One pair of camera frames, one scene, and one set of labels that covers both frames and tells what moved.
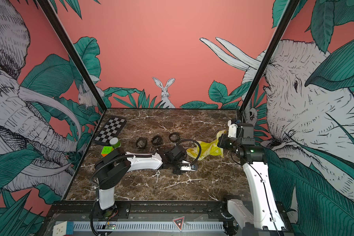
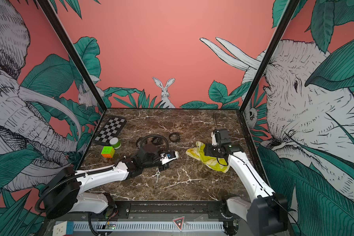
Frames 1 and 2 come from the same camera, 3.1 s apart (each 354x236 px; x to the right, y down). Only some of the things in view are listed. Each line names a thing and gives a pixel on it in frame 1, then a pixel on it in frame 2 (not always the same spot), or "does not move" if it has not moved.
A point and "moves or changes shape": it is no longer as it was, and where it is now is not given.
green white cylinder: [115, 142] does not move
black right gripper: [223, 141] to [209, 150]
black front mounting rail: [140, 211] does not move
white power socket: [65, 228] does not move
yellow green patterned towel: [208, 149] moves or changes shape
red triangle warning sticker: [179, 222] does not move
